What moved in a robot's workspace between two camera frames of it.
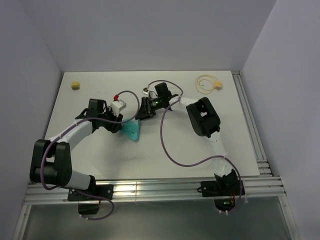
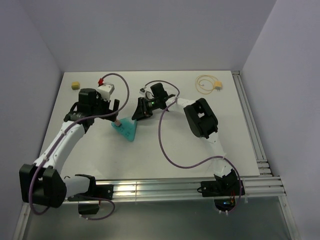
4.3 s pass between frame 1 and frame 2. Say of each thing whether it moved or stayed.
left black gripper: moved
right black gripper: stayed
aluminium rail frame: stayed
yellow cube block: stayed
